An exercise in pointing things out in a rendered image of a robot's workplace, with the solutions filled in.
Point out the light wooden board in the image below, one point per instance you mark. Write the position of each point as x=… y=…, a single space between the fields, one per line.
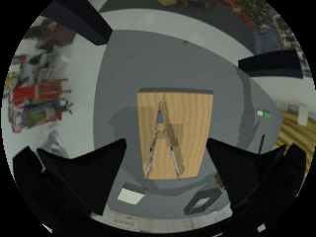
x=186 y=116

